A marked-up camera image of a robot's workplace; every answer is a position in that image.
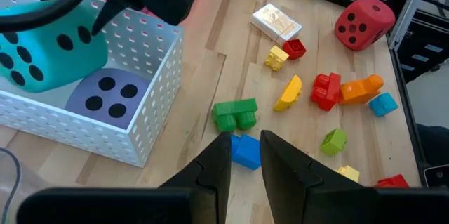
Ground orange-backed card deck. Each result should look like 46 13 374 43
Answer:
249 3 303 46

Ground small black camera device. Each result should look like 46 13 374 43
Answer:
422 163 449 188

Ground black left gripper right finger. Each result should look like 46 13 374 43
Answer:
259 129 449 224

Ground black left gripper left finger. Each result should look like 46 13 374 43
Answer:
16 131 233 224

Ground red stepped toy block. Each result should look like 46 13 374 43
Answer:
375 173 410 188
310 72 342 112

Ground small yellow toy block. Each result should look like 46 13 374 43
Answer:
264 45 290 72
335 165 361 183

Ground orange toy block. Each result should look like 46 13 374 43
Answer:
338 74 385 105

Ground lime green toy block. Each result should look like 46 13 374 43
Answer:
319 128 349 157

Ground white perforated bin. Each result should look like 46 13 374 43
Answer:
0 0 185 169

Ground purple foam die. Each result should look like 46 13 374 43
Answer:
65 67 152 130

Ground small blue toy block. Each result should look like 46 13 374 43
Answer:
368 92 399 118

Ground red foam die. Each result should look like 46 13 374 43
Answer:
334 0 396 52

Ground teal foam die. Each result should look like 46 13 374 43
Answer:
0 0 109 94

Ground small red toy block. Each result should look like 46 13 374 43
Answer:
282 38 307 60

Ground curved yellow toy block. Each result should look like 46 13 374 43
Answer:
273 74 303 112

